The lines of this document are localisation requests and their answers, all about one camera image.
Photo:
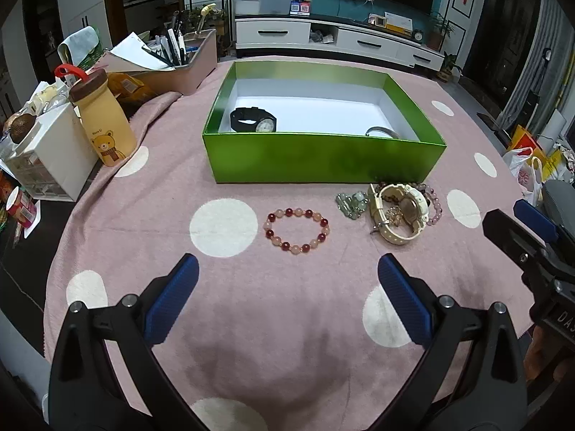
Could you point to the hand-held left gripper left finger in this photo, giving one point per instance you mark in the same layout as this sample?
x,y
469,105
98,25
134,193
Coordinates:
x,y
173,296

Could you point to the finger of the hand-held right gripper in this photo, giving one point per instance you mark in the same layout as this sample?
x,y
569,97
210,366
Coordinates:
x,y
507,233
534,220

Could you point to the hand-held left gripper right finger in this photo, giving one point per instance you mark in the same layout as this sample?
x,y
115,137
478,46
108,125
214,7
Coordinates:
x,y
404,296

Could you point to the cream wristwatch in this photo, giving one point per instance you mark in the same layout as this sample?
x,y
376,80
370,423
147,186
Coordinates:
x,y
397,237

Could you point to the gold ornament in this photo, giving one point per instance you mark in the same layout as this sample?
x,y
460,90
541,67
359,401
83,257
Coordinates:
x,y
395,216

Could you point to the green cardboard box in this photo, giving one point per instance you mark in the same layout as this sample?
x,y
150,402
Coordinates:
x,y
314,157

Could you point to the person's grey trouser leg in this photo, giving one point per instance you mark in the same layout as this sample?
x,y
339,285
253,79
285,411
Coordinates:
x,y
561,197

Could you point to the white and red plastic bag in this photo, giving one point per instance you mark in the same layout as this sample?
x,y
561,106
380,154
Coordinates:
x,y
521,175

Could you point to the yellow plastic bag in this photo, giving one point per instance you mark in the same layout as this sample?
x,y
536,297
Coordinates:
x,y
555,166

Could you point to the yellow paper bag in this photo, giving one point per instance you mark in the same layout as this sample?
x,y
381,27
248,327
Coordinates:
x,y
523,139

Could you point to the pink polka dot blanket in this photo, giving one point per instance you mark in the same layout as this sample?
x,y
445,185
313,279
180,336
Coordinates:
x,y
269,323

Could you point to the silver bangle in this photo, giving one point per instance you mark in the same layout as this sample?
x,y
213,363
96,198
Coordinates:
x,y
382,128

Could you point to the small potted plant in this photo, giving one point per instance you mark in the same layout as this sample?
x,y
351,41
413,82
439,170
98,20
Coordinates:
x,y
447,69

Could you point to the red printed cup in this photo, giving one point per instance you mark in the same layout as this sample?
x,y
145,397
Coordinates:
x,y
20,206

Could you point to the white drawer box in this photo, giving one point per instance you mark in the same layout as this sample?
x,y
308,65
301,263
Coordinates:
x,y
63,152

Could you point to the yellow bear bottle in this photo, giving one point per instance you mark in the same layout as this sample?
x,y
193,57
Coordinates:
x,y
108,121

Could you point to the black wristwatch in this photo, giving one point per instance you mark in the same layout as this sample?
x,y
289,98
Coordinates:
x,y
242,119

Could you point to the potted plant in brown pot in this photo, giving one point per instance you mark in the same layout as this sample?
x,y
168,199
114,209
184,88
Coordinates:
x,y
435,40

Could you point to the yellow snack packet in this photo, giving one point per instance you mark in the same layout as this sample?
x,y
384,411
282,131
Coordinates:
x,y
125,85

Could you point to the small round clock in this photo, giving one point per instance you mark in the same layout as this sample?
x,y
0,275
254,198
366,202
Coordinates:
x,y
418,36

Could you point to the brown round item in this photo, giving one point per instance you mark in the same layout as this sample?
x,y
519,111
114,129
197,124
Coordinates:
x,y
20,128

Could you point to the pink organizer tray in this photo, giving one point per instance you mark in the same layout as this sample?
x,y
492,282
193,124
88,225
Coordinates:
x,y
197,67

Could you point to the yellow and white box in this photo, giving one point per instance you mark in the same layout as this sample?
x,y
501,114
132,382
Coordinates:
x,y
399,24

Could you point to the clear plastic snack bag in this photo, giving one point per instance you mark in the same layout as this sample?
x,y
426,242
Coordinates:
x,y
45,96

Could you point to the white papers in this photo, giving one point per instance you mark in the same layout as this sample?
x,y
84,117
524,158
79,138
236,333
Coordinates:
x,y
130,51

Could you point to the bunch of pens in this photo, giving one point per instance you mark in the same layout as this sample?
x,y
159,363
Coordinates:
x,y
173,45

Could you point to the green and white packet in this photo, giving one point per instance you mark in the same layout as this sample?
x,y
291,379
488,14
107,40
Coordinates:
x,y
81,47

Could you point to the rack of green plants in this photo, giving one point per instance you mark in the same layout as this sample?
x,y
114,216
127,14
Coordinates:
x,y
211,20

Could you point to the white television cabinet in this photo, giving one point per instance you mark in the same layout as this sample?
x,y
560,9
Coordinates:
x,y
278,33

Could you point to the clear storage box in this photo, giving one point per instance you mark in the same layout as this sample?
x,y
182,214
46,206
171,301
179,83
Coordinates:
x,y
260,2

